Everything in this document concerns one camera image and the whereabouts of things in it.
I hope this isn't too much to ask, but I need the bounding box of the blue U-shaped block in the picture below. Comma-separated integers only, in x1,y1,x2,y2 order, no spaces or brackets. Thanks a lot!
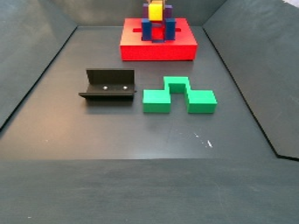
142,18,177,43

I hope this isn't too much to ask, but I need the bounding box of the purple U-shaped block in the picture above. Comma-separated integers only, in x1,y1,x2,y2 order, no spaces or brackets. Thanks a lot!
142,1,174,27

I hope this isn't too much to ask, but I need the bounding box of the yellow rectangular block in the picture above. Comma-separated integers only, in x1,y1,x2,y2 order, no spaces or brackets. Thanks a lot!
149,0,165,21

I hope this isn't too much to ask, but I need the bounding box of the red board base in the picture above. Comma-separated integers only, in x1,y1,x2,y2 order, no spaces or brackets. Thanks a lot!
119,18,198,61

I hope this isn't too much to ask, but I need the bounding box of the green zigzag block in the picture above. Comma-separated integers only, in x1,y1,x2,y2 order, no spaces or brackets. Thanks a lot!
143,76,218,114

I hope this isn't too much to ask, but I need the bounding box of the black angled metal bracket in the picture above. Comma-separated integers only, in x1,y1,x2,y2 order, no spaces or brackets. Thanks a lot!
79,68,137,101

